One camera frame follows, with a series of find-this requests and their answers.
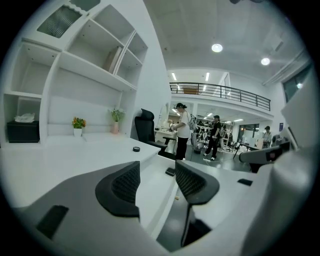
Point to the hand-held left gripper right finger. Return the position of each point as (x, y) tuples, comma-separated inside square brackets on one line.
[(195, 185)]

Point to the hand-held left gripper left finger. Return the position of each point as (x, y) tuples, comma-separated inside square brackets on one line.
[(75, 200)]

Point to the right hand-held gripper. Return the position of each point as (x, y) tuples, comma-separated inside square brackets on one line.
[(260, 155)]

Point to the square black makeup compact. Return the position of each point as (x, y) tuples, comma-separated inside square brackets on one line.
[(170, 171)]

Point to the round black makeup compact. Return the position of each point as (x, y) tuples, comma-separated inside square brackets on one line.
[(136, 149)]

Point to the dark table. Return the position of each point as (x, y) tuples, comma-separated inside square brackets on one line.
[(246, 147)]

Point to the black balcony railing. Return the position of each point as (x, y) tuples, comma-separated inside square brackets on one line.
[(225, 92)]

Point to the black office chair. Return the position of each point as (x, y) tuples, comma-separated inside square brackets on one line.
[(146, 130)]

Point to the orange flowers in white pot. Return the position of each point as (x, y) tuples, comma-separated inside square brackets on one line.
[(78, 125)]

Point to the black tissue box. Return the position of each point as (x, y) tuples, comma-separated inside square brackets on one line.
[(23, 131)]

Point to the green plant in pink vase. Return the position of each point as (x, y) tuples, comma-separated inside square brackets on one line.
[(115, 120)]

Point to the round ceiling light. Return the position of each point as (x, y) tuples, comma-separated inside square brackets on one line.
[(217, 47), (265, 61)]

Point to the white shelf unit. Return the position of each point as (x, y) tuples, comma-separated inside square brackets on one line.
[(82, 82)]

